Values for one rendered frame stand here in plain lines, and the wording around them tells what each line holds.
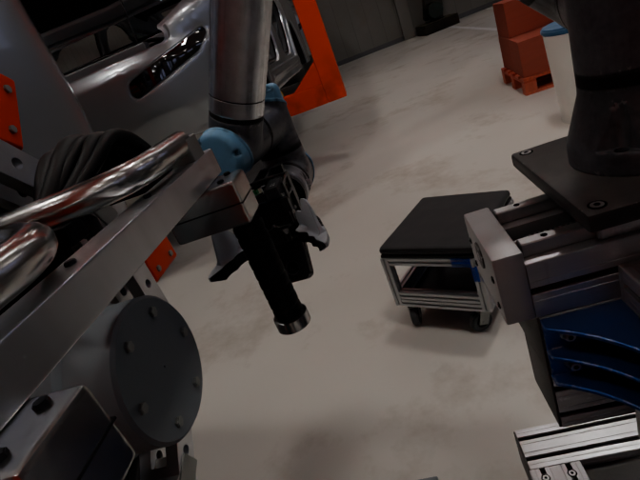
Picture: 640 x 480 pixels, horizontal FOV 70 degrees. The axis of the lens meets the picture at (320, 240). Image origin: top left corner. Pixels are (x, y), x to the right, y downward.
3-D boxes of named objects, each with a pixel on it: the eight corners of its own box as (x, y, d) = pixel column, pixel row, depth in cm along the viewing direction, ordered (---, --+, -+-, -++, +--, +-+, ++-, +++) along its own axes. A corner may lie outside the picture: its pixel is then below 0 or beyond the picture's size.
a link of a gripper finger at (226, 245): (180, 247, 56) (233, 210, 62) (201, 286, 59) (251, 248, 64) (193, 248, 54) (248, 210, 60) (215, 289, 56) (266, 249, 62)
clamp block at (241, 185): (192, 229, 56) (171, 189, 54) (261, 206, 54) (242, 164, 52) (178, 247, 51) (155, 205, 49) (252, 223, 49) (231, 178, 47)
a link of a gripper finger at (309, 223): (310, 210, 51) (274, 201, 59) (328, 254, 53) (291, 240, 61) (331, 197, 52) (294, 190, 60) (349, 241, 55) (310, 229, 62)
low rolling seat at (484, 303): (443, 264, 200) (422, 194, 187) (531, 265, 177) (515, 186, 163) (402, 328, 172) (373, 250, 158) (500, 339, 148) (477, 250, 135)
